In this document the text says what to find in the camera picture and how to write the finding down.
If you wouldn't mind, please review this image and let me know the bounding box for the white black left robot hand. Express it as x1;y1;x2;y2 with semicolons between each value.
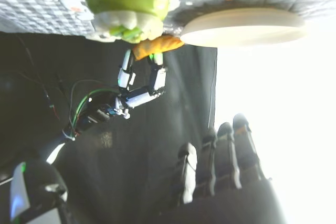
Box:
9;112;287;224

